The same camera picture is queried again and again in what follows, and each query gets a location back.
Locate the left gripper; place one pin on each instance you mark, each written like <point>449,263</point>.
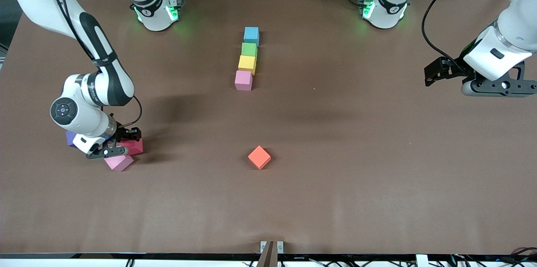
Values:
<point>453,69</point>

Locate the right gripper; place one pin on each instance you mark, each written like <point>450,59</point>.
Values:
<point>124,133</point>

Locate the red foam cube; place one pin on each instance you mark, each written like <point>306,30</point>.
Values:
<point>134,147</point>

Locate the pink foam cube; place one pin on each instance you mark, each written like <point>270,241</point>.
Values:
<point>119,163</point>
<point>243,80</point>

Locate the yellow foam cube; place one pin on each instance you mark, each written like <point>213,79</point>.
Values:
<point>247,64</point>

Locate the green foam cube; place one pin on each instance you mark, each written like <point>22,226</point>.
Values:
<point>249,49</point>

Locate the light blue foam cube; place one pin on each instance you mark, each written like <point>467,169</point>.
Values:
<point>251,35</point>

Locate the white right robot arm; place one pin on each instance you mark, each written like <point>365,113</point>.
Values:
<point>79,107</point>

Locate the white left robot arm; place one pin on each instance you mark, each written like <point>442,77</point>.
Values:
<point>390,2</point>

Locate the purple foam cube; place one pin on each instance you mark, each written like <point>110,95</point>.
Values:
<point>70,139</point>

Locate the orange foam cube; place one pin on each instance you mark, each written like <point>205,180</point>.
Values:
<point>259,156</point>

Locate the small white plastic box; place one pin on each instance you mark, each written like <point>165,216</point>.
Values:
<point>421,260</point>

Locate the aluminium frame bracket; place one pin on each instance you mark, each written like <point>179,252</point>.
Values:
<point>270,247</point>

